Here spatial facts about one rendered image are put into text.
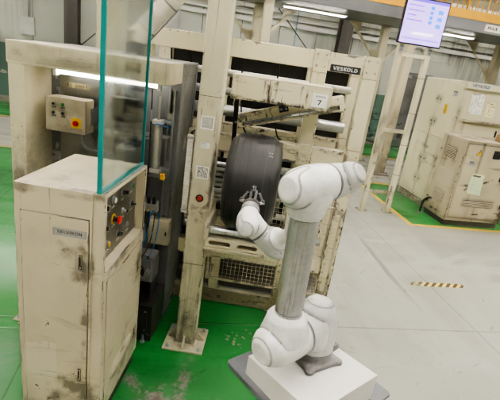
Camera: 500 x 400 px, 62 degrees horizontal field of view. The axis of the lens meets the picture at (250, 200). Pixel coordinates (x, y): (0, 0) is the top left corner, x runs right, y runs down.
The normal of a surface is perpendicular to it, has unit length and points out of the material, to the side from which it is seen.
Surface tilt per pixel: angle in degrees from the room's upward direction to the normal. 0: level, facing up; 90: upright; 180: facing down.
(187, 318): 90
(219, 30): 90
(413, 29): 90
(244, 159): 49
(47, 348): 90
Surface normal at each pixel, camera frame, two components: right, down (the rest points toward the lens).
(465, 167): 0.14, 0.34
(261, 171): 0.00, -0.18
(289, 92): -0.08, 0.31
